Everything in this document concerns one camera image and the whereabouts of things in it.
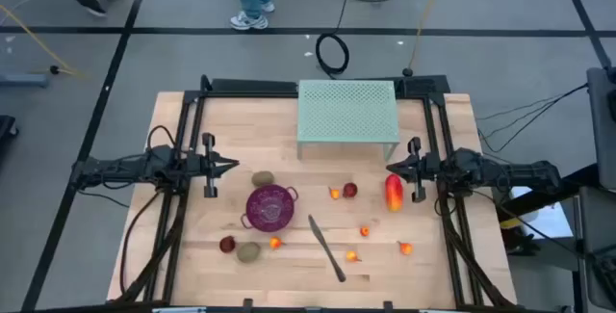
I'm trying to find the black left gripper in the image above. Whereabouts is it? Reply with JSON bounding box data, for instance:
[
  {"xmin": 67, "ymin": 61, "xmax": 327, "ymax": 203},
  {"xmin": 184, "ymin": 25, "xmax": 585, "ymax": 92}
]
[{"xmin": 185, "ymin": 132, "xmax": 241, "ymax": 199}]

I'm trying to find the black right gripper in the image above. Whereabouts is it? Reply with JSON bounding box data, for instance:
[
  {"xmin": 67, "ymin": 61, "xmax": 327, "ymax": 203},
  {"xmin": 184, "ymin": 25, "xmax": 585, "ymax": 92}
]
[{"xmin": 385, "ymin": 136, "xmax": 442, "ymax": 204}]

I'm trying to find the red yellow mango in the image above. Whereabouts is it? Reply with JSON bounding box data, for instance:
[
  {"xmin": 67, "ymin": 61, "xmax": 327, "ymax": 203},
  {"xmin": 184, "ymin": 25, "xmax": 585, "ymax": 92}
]
[{"xmin": 384, "ymin": 173, "xmax": 404, "ymax": 214}]

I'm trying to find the brown green kiwi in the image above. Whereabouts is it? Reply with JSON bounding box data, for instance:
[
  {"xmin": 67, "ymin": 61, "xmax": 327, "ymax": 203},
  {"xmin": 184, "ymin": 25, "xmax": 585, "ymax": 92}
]
[
  {"xmin": 250, "ymin": 170, "xmax": 276, "ymax": 188},
  {"xmin": 235, "ymin": 241, "xmax": 263, "ymax": 264}
]

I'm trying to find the purple colander bowl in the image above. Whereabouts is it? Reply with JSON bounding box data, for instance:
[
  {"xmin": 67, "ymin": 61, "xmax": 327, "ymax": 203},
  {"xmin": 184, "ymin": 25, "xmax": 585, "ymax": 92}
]
[{"xmin": 240, "ymin": 183, "xmax": 300, "ymax": 234}]

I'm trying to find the mint green perforated shelf riser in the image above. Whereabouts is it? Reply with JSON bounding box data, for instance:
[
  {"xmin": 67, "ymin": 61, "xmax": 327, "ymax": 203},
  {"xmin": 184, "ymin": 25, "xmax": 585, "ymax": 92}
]
[{"xmin": 295, "ymin": 79, "xmax": 401, "ymax": 162}]

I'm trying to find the black knife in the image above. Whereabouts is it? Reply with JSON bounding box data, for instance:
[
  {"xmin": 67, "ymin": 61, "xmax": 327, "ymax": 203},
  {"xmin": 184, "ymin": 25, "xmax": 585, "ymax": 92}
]
[{"xmin": 307, "ymin": 214, "xmax": 347, "ymax": 284}]

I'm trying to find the grey equipment cabinet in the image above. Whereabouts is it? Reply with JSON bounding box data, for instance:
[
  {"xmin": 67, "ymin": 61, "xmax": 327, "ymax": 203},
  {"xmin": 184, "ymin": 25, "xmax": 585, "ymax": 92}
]
[{"xmin": 585, "ymin": 65, "xmax": 616, "ymax": 192}]

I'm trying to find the grey cart base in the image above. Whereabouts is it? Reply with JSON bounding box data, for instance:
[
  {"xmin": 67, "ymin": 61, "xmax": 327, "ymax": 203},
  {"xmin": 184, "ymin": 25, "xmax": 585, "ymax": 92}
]
[{"xmin": 0, "ymin": 72, "xmax": 49, "ymax": 89}]

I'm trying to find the black aluminium frame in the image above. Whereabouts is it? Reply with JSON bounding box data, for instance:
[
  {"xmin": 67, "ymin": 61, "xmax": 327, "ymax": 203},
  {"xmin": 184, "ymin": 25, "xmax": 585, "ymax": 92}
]
[{"xmin": 108, "ymin": 74, "xmax": 519, "ymax": 310}]

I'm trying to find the yellow hanging cable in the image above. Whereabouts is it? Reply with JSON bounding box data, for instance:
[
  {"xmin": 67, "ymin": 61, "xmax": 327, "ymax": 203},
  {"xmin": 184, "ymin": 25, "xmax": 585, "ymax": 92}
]
[
  {"xmin": 0, "ymin": 4, "xmax": 90, "ymax": 81},
  {"xmin": 406, "ymin": 0, "xmax": 447, "ymax": 71}
]

